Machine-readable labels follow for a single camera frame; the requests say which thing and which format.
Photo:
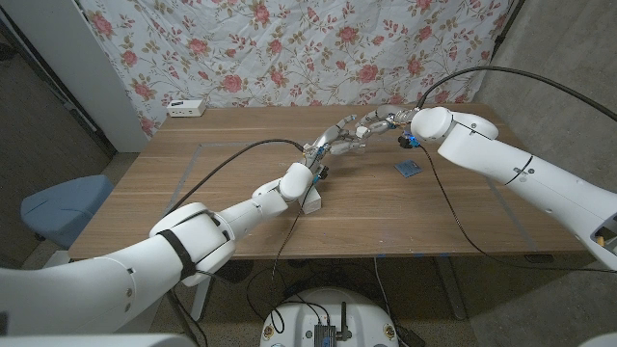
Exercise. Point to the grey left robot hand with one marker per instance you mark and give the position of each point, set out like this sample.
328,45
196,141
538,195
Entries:
328,140

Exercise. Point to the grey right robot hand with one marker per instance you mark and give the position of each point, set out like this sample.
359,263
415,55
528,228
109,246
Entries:
385,120

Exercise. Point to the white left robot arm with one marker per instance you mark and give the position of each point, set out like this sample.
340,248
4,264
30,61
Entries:
96,289

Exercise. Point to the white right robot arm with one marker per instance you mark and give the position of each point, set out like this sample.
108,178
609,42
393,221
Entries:
506,168

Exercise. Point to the white cube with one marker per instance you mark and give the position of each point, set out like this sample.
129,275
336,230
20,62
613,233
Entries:
312,203

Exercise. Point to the blue packet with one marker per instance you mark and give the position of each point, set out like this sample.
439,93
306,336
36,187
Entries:
408,168

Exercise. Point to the floral backdrop cloth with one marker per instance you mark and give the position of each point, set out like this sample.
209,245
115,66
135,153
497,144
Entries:
308,48

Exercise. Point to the white power strip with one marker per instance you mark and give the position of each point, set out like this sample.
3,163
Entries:
185,108

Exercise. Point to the black backdrop pole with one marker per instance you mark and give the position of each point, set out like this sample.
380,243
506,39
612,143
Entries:
506,24

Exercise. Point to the round black floor base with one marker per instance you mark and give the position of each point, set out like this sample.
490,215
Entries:
238,272

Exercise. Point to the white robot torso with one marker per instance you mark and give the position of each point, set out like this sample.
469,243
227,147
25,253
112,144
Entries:
289,313

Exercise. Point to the grey table leg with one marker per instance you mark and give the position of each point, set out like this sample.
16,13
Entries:
453,294

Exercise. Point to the black module with antenna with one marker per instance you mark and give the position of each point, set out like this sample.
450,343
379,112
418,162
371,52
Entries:
324,333

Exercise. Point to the white table leg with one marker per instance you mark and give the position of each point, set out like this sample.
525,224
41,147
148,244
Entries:
200,303

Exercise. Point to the black power adapter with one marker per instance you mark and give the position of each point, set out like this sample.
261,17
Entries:
410,338

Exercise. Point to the blue padded stool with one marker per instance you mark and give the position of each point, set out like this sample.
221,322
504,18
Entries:
62,207

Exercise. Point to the white partition panel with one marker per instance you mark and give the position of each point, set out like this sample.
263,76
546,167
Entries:
67,48

